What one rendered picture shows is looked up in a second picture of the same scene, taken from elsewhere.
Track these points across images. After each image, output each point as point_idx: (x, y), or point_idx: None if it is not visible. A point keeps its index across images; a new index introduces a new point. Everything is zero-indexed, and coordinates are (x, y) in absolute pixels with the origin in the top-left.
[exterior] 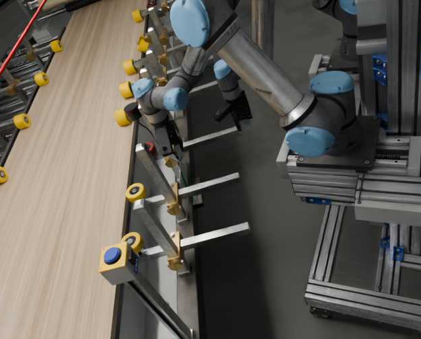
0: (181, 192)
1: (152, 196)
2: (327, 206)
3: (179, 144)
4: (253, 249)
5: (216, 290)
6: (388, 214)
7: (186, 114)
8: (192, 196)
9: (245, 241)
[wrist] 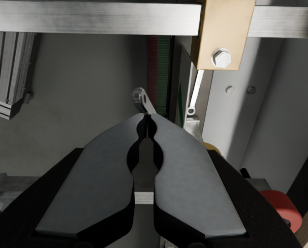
0: (187, 15)
1: (254, 115)
2: (18, 58)
3: (37, 232)
4: (134, 50)
5: None
6: None
7: (160, 244)
8: (155, 2)
9: (141, 65)
